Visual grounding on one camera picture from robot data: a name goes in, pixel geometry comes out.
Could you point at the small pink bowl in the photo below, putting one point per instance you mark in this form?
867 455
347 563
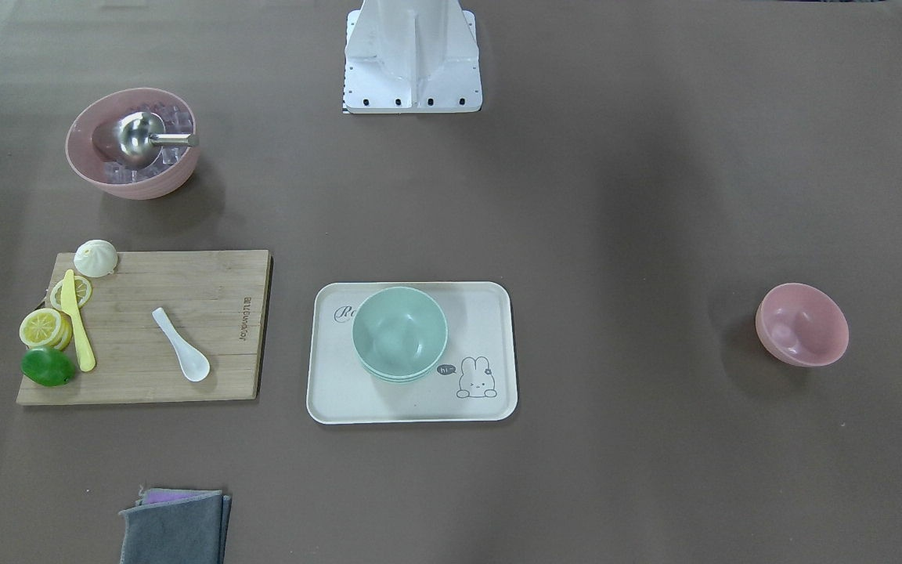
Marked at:
801 326

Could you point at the white ceramic spoon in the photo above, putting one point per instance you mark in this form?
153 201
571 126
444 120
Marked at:
192 363

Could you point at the large pink ice bowl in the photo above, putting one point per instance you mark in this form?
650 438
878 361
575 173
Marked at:
85 161

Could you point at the stacked green bowls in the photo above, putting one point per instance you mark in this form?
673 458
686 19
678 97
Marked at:
399 334

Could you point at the beige rabbit tray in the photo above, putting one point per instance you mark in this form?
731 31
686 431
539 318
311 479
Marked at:
474 380

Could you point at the bamboo cutting board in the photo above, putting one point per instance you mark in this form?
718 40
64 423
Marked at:
216 300

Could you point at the clear ice cubes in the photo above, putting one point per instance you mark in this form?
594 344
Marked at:
176 120

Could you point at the metal ice scoop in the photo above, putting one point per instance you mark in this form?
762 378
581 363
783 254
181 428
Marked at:
137 139

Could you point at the grey folded cloth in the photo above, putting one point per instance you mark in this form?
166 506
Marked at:
177 532

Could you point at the lemon slice under knife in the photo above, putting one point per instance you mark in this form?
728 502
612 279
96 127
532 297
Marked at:
83 291

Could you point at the purple cloth under grey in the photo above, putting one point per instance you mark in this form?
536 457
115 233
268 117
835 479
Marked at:
166 495

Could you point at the yellow plastic knife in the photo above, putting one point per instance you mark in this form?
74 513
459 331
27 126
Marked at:
69 304

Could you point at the lower stacked lemon slice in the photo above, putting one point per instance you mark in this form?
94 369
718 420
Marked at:
66 333

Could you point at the green lime toy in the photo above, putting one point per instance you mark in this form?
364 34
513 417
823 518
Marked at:
47 366

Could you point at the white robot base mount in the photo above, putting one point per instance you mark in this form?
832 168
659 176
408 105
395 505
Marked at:
411 57

